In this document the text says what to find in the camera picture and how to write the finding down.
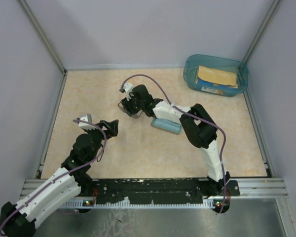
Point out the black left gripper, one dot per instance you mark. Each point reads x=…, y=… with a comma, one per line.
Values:
x=111, y=125

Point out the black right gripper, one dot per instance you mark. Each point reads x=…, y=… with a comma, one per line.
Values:
x=128, y=103

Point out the black thin-frame glasses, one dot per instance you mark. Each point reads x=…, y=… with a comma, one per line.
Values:
x=130, y=108

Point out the grey glasses case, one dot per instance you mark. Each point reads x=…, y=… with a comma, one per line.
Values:
x=166, y=126

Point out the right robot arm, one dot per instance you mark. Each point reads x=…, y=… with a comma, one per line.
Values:
x=199, y=128

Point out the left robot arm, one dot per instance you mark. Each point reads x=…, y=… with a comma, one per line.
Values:
x=23, y=218

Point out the teal plastic basin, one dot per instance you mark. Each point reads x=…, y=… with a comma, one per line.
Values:
x=228, y=65

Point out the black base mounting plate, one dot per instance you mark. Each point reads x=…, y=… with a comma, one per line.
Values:
x=157, y=191

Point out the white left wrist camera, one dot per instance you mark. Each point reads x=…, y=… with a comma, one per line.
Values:
x=85, y=122

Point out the left aluminium frame post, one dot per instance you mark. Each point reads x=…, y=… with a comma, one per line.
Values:
x=42, y=35

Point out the aluminium frame post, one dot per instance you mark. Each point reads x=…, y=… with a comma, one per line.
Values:
x=42, y=35
x=275, y=4

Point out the aluminium front rail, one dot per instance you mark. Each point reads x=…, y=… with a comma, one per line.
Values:
x=251, y=188

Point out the right aluminium frame post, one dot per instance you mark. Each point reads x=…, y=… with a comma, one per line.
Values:
x=275, y=4

